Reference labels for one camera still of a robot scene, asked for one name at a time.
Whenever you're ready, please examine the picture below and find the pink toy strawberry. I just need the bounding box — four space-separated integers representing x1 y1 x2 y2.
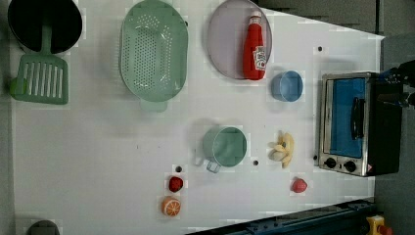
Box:
291 178 308 193

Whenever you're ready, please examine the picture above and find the green metal mug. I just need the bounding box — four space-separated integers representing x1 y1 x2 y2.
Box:
193 125 249 173

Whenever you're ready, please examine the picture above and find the blue plastic bowl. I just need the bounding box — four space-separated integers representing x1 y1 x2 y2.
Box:
270 70 303 102

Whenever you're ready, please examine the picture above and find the orange slice toy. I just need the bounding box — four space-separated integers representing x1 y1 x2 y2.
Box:
161 196 181 216

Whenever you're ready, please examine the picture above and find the peeled toy banana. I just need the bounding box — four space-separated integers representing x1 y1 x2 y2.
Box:
268 132 295 168

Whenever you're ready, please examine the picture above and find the black round pot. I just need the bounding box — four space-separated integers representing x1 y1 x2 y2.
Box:
8 0 82 54

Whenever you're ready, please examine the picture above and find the silver black toaster oven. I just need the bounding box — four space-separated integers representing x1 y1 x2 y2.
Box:
318 72 403 177

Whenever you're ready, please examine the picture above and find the red ketchup bottle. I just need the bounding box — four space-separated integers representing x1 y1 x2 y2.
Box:
243 11 266 80

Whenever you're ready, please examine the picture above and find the green perforated colander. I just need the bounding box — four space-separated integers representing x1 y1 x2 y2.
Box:
118 0 189 113

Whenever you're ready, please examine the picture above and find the yellow red clamp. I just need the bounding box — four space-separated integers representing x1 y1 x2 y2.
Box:
366 215 393 235

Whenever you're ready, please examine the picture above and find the lavender round plate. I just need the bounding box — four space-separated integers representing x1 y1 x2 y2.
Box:
207 0 272 79

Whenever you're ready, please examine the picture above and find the green slotted spatula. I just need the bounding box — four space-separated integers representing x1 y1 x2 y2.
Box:
10 25 69 105

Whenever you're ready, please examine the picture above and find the grey round base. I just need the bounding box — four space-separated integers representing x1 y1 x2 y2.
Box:
25 220 61 235

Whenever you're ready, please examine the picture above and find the red toy strawberry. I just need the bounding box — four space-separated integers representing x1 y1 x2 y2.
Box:
168 176 184 193

